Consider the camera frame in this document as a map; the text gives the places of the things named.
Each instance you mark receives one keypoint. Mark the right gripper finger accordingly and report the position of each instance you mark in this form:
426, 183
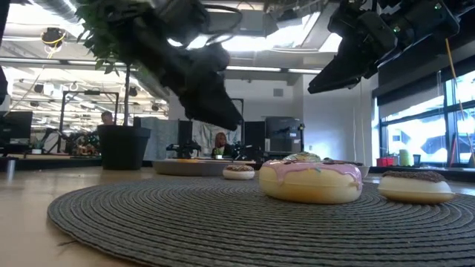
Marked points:
341, 74

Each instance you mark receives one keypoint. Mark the black equipment cabinet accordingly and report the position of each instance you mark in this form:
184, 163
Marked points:
284, 133

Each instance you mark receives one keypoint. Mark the green donut chocolate drizzle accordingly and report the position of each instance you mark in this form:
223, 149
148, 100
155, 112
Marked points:
301, 157

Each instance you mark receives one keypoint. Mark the black computer monitor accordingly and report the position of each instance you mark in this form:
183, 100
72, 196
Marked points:
16, 128

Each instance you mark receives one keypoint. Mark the black background robot arm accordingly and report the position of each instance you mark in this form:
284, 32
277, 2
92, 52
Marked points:
183, 149
243, 151

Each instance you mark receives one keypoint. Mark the small plant in white pot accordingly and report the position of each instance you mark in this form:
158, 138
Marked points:
219, 153

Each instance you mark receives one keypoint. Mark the black plant pot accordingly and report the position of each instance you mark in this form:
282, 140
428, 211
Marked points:
124, 148

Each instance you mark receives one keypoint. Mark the small brown sprinkled donut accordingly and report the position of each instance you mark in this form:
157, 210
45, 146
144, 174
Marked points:
238, 174

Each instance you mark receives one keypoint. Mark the small plain chocolate donut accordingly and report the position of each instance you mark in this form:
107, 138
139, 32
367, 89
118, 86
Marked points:
415, 187

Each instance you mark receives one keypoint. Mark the green cylinder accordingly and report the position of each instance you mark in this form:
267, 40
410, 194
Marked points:
405, 157

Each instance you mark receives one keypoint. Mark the dark grey plate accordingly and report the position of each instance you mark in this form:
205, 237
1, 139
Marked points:
193, 169

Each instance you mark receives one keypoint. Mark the dark cup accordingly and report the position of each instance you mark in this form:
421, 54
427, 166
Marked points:
417, 159

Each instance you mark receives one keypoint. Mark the grey office partition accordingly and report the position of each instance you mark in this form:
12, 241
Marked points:
163, 137

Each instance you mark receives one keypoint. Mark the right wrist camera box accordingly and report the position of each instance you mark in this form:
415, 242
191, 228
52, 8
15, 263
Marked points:
376, 32

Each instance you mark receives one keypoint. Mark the red box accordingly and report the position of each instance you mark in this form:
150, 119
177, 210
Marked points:
386, 162

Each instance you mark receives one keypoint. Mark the green artificial plant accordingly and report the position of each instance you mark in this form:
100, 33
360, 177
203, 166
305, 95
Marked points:
92, 37

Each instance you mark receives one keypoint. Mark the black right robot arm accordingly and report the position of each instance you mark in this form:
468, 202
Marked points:
426, 18

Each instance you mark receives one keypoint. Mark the round grey woven placemat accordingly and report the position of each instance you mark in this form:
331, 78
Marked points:
222, 230

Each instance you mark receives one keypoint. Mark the black background stand frame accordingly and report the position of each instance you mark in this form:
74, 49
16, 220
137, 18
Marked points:
89, 92

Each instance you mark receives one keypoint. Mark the person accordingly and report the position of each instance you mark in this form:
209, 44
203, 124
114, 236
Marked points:
221, 142
107, 118

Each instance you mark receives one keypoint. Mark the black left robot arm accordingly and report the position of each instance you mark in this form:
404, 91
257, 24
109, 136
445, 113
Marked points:
130, 11

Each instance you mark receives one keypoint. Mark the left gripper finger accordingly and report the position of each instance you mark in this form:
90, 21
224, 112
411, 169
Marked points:
215, 107

